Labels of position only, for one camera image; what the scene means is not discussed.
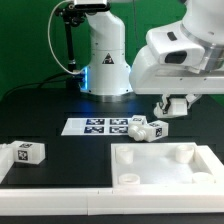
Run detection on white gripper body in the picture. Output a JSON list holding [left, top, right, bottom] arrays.
[[129, 46, 224, 95]]

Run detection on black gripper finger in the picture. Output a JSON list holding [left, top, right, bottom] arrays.
[[161, 94, 171, 114], [186, 94, 202, 108]]

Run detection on white square tabletop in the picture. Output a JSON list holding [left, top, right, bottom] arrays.
[[111, 142, 218, 187]]

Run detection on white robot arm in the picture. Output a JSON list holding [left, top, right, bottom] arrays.
[[81, 0, 224, 117]]

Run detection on white right fence bar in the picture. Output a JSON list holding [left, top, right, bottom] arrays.
[[195, 145, 224, 184]]

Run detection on white fence bar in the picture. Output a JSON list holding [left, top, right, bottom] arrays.
[[0, 144, 14, 183], [195, 145, 224, 184], [0, 185, 224, 216]]

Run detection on white marker sheet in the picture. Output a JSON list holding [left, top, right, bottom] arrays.
[[61, 118, 130, 136]]

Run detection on white front fence bar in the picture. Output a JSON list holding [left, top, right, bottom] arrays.
[[0, 185, 224, 216]]

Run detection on white left fence bar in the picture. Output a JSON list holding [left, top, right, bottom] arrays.
[[0, 144, 14, 183]]

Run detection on black cables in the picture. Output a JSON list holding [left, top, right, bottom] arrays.
[[1, 72, 73, 101]]

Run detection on black camera stand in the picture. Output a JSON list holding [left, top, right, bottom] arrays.
[[55, 3, 85, 91]]

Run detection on silver overhead camera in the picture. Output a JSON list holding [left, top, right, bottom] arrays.
[[74, 0, 110, 12]]

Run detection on white cable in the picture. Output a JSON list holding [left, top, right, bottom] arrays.
[[47, 0, 84, 75]]

